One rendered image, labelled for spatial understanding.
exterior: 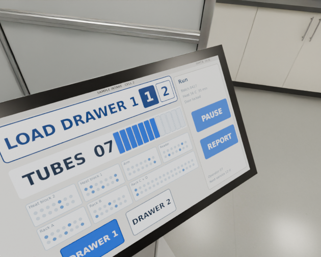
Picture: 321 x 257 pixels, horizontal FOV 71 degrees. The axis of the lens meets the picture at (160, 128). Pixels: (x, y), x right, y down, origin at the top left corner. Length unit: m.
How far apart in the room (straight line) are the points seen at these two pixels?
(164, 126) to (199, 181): 0.14
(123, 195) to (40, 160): 0.14
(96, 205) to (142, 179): 0.09
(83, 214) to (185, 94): 0.28
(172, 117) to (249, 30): 2.07
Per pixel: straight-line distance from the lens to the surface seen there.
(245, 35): 2.46
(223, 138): 0.51
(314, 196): 1.99
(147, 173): 0.42
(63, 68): 1.35
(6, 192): 0.39
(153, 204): 0.43
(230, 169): 0.53
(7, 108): 0.38
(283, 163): 2.07
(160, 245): 1.44
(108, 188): 0.40
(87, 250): 0.42
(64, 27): 1.21
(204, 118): 0.47
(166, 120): 0.43
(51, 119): 0.38
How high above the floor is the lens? 1.40
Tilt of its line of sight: 43 degrees down
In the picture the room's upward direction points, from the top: 4 degrees clockwise
